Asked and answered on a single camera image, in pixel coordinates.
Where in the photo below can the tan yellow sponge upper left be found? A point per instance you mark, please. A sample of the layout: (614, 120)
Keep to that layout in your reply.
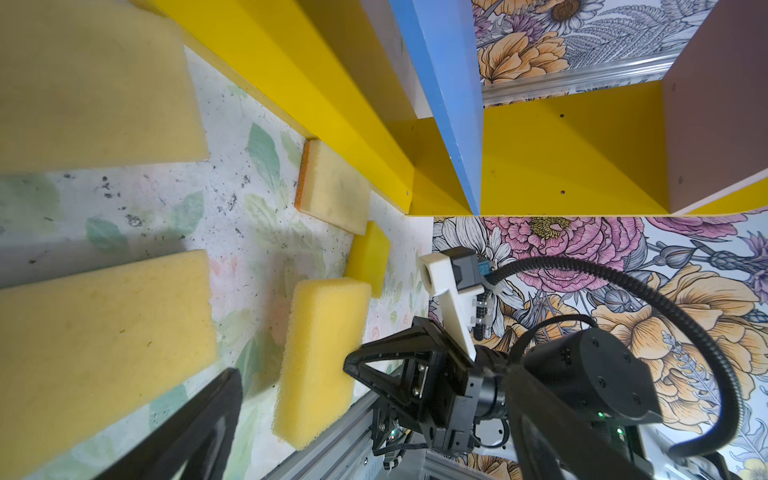
(92, 84)

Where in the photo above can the tan yellow sponge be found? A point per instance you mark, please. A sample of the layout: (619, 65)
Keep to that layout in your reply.
(92, 84)
(81, 352)

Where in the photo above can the bright yellow square sponge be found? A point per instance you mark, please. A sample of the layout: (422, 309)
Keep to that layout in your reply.
(368, 258)

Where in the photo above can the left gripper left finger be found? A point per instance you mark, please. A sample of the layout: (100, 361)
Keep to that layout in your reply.
(195, 442)

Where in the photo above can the tan yellow sponge middle left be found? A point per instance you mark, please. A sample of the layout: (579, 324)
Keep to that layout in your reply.
(81, 352)

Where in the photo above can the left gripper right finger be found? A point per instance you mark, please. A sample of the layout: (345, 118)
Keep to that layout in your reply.
(544, 431)

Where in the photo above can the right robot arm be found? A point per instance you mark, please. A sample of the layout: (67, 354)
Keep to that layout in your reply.
(642, 445)

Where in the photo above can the tan sponge right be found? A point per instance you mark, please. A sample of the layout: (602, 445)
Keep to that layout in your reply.
(331, 190)

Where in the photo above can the yellow shelf with coloured boards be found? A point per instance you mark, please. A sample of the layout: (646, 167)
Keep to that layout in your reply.
(319, 66)

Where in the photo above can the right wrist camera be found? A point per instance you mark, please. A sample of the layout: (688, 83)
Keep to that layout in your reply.
(455, 279)

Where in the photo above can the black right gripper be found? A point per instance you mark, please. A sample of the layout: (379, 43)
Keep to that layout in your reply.
(588, 378)

